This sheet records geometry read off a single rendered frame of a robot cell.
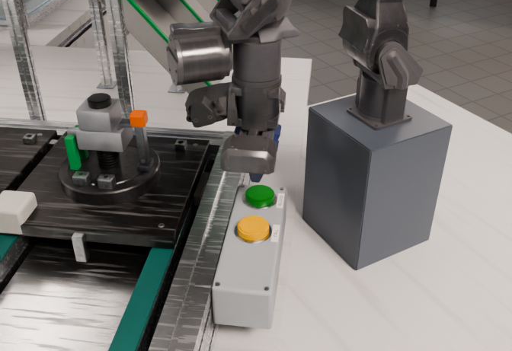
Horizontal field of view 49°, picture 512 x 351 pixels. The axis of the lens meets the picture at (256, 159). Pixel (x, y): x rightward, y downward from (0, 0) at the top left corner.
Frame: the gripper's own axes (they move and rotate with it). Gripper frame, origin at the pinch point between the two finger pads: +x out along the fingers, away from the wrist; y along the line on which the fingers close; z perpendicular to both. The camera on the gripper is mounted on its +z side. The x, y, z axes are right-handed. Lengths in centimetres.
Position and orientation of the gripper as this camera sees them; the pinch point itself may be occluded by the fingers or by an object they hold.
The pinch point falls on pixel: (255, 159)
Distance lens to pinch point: 74.3
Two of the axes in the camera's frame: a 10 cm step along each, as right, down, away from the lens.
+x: -0.1, 8.5, 5.3
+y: -1.2, 5.2, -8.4
